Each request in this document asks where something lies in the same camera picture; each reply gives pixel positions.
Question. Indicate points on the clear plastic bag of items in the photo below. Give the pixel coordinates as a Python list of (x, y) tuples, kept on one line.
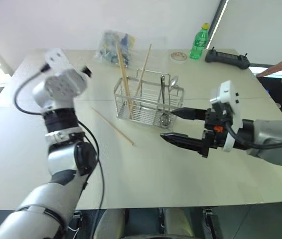
[(114, 48)]

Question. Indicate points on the black handheld controller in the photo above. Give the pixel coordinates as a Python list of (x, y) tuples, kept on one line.
[(227, 59)]

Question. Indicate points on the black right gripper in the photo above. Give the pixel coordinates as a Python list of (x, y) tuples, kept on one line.
[(213, 129)]

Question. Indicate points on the wooden chopstick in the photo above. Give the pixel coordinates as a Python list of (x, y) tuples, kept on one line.
[(144, 67), (113, 127), (123, 74)]

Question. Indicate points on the green plastic bottle yellow cap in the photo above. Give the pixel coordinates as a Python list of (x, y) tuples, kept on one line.
[(197, 44)]

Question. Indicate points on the grey rounded robot leg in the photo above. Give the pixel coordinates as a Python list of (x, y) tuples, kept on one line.
[(111, 224), (178, 222)]

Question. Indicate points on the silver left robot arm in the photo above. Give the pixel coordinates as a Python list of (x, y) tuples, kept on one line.
[(56, 159)]

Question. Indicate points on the black table leg bracket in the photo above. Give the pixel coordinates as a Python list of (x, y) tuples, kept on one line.
[(76, 217), (208, 217)]

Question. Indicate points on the dark window frame strip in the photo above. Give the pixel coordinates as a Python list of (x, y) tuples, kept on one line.
[(216, 22)]

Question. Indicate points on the metal slotted ladle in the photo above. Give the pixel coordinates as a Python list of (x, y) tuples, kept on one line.
[(163, 99)]

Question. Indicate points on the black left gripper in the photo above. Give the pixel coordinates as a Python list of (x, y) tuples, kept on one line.
[(87, 71)]

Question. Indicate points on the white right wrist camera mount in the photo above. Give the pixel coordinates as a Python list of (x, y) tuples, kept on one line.
[(226, 93)]

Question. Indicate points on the black bulky object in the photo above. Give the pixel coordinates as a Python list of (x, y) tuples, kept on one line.
[(280, 99)]

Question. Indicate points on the metal spoon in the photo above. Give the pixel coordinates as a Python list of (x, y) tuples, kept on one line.
[(174, 81)]

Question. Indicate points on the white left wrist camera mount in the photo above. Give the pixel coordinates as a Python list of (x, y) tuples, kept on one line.
[(56, 56)]

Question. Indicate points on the round white tape roll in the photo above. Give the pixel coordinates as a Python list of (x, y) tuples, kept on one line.
[(178, 56)]

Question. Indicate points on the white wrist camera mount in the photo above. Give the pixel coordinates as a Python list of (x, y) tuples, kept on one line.
[(226, 93), (56, 56)]

